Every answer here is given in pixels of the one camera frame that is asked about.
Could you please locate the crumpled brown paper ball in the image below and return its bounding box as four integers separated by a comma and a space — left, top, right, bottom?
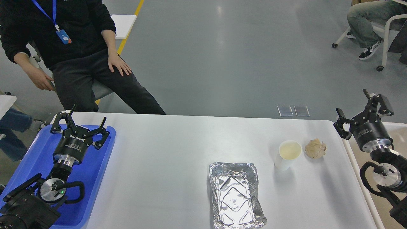
305, 139, 327, 159

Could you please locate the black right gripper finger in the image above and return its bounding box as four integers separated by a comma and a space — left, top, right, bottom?
362, 89, 394, 120
333, 108, 360, 140

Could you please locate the right floor glass tile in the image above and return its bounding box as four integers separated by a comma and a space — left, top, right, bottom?
294, 106, 311, 116

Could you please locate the white side table corner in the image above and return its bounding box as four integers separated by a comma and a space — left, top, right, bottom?
0, 95, 17, 119

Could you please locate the white foam board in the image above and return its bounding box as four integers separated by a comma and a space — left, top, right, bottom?
111, 14, 137, 39

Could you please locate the beige plastic bin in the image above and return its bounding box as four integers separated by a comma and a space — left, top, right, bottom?
342, 122, 407, 229

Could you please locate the person in blue jeans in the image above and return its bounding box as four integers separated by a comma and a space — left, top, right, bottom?
0, 108, 50, 162

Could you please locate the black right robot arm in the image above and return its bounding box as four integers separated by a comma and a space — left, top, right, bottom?
333, 89, 407, 228

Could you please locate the aluminium foil tray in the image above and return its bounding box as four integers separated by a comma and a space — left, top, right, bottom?
208, 162, 267, 229

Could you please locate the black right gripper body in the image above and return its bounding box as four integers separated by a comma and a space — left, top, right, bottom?
349, 110, 393, 153

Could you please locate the white paper cup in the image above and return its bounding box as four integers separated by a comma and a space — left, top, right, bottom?
274, 140, 302, 171

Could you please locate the seated person in jeans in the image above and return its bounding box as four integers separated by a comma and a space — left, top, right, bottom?
346, 0, 406, 60

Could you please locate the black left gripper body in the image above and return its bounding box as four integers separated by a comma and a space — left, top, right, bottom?
53, 126, 93, 166

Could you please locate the left floor glass tile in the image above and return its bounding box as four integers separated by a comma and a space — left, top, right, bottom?
277, 105, 294, 116

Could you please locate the floor glass tile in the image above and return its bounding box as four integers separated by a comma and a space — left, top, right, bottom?
294, 106, 311, 116
277, 105, 294, 116

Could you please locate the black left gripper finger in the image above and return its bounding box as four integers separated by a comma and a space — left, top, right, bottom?
50, 104, 77, 134
88, 117, 110, 150

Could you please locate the grey office chair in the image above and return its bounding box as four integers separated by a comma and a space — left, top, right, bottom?
29, 40, 113, 100

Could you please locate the white rolling chair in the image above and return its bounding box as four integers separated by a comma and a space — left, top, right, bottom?
331, 0, 406, 72

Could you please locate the person in black clothes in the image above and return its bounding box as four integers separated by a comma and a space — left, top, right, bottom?
1, 0, 165, 115

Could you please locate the blue plastic tray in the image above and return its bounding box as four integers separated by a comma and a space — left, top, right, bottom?
0, 124, 116, 229

